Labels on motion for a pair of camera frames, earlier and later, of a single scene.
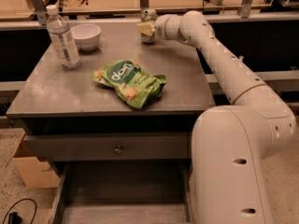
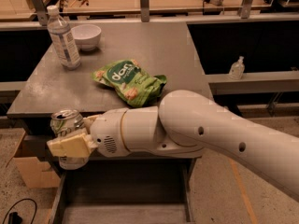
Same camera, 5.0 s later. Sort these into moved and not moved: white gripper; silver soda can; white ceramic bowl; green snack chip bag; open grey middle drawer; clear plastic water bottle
Moved: white gripper; silver soda can
Not moved: clear plastic water bottle; green snack chip bag; white ceramic bowl; open grey middle drawer
